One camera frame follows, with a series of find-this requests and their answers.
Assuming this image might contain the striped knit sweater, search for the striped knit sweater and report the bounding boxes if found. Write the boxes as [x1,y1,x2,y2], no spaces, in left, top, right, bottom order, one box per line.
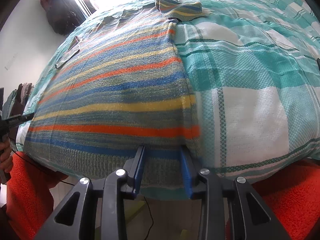
[23,0,203,189]

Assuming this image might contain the hanging clothes pile left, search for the hanging clothes pile left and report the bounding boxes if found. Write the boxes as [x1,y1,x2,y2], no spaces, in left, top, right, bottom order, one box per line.
[2,83,33,119]

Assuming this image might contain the person's left hand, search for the person's left hand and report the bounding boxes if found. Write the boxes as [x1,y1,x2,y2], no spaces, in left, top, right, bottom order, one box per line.
[0,137,14,173]

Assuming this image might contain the teal white plaid bedspread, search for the teal white plaid bedspread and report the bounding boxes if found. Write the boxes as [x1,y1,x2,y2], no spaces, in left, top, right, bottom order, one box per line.
[25,0,319,200]

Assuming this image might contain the orange red trousers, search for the orange red trousers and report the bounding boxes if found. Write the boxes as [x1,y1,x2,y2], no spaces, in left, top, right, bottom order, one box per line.
[6,152,319,239]

